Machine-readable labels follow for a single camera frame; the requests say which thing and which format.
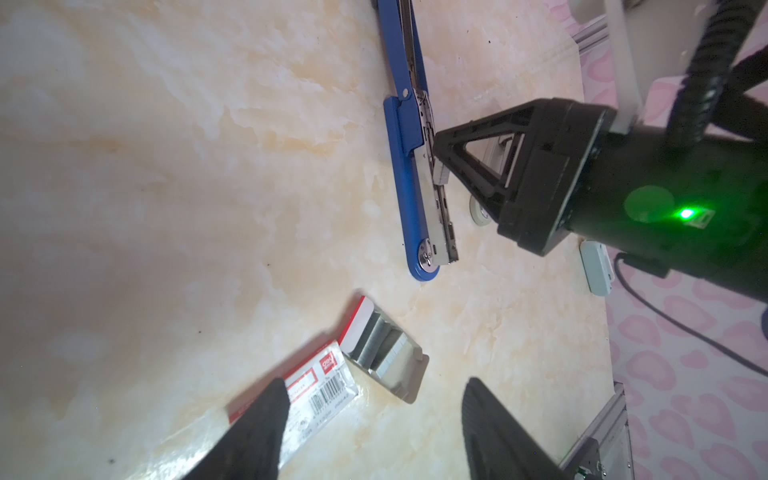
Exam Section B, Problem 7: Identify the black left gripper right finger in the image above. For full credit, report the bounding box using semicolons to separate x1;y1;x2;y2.
461;377;566;480

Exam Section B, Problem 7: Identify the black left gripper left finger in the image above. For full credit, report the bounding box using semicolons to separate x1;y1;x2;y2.
184;378;290;480

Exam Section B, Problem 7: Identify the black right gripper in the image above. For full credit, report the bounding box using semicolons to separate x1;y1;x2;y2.
434;100;767;300

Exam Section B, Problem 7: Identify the blue black stapler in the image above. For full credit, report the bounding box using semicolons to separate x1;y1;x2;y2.
373;0;458;282

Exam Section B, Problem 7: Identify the red white staple box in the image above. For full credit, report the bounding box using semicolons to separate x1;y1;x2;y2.
227;293;376;472

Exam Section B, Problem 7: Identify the silver staple tray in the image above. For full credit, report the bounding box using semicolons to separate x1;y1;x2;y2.
348;298;430;404

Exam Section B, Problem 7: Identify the aluminium front rail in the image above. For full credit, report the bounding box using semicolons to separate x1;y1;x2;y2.
560;382;635;480

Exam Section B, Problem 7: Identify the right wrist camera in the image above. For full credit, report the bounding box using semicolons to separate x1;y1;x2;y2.
568;0;717;134

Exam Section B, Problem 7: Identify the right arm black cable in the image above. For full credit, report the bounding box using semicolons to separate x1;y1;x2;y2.
665;0;768;151

